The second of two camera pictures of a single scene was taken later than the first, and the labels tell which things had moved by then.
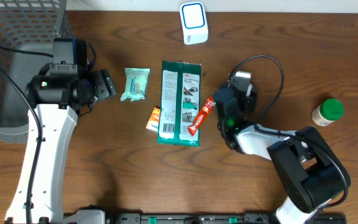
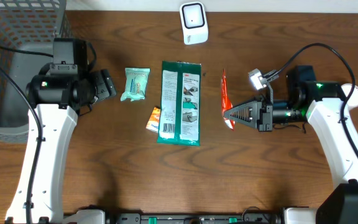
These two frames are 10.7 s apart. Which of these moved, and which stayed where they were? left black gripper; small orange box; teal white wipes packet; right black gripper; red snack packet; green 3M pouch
Moved: right black gripper; red snack packet
Stayed: teal white wipes packet; green 3M pouch; small orange box; left black gripper
